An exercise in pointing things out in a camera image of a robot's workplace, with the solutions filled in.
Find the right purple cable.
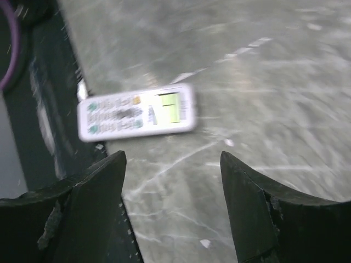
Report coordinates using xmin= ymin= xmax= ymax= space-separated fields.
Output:
xmin=0 ymin=0 xmax=20 ymax=91

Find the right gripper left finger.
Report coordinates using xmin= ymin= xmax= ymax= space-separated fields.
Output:
xmin=1 ymin=151 xmax=143 ymax=262

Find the white remote control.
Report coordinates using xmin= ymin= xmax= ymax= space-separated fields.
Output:
xmin=77 ymin=83 xmax=197 ymax=142

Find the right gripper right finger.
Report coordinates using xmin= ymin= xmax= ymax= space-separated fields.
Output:
xmin=220 ymin=151 xmax=350 ymax=262

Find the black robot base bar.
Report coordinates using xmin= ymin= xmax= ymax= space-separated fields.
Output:
xmin=1 ymin=1 xmax=106 ymax=198

